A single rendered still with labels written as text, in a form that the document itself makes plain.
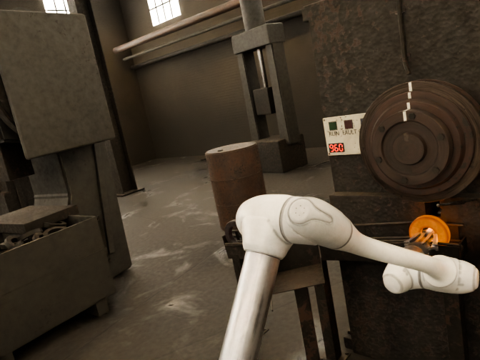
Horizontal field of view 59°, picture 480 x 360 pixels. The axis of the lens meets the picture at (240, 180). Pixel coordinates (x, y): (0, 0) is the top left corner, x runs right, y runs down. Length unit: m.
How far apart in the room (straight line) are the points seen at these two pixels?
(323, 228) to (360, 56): 1.05
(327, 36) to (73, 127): 2.22
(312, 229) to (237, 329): 0.33
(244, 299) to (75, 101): 2.73
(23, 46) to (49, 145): 0.71
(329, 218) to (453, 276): 0.53
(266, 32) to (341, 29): 5.12
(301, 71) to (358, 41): 7.25
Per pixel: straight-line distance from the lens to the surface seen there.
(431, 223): 1.86
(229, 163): 4.38
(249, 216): 1.21
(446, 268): 1.48
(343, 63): 2.01
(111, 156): 8.21
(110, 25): 13.07
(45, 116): 3.47
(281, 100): 7.08
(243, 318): 1.18
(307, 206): 1.07
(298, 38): 9.21
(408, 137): 1.67
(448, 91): 1.70
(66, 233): 3.29
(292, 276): 1.96
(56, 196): 3.98
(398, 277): 1.54
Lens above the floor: 1.43
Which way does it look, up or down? 11 degrees down
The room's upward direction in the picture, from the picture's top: 11 degrees counter-clockwise
